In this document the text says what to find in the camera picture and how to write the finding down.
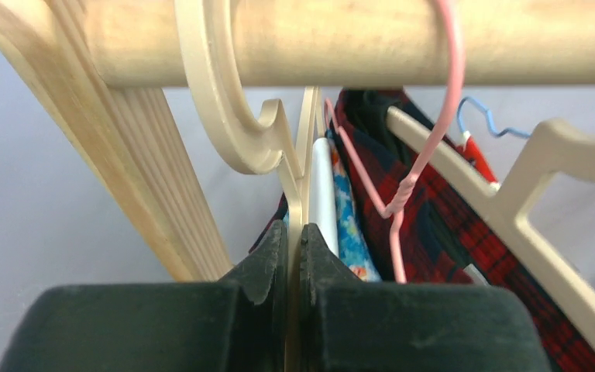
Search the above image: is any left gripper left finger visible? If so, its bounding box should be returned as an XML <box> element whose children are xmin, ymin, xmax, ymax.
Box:
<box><xmin>221</xmin><ymin>220</ymin><xmax>288</xmax><ymax>371</ymax></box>

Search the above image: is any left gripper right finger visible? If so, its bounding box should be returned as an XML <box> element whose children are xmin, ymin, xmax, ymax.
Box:
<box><xmin>299</xmin><ymin>223</ymin><xmax>360</xmax><ymax>371</ymax></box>

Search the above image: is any beige hanger under plaid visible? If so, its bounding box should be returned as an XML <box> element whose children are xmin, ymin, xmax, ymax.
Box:
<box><xmin>384</xmin><ymin>105</ymin><xmax>595</xmax><ymax>372</ymax></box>

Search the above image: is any blue floral garment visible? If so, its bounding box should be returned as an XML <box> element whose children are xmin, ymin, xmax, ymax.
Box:
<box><xmin>325</xmin><ymin>129</ymin><xmax>382</xmax><ymax>282</ymax></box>

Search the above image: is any red black plaid dress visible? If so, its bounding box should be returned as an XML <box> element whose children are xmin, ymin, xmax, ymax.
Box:
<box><xmin>249</xmin><ymin>88</ymin><xmax>595</xmax><ymax>372</ymax></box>

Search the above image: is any red white floral garment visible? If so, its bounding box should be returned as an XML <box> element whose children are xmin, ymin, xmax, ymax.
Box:
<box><xmin>458</xmin><ymin>131</ymin><xmax>500</xmax><ymax>191</ymax></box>

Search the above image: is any wooden clothes rack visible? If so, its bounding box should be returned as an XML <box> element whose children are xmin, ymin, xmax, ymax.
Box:
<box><xmin>0</xmin><ymin>0</ymin><xmax>595</xmax><ymax>284</ymax></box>

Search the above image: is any pink wire hanger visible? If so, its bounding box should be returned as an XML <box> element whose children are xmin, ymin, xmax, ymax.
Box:
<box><xmin>324</xmin><ymin>0</ymin><xmax>466</xmax><ymax>284</ymax></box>

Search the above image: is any blue wire hanger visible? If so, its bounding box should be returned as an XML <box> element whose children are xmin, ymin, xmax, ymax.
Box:
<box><xmin>456</xmin><ymin>95</ymin><xmax>531</xmax><ymax>140</ymax></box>

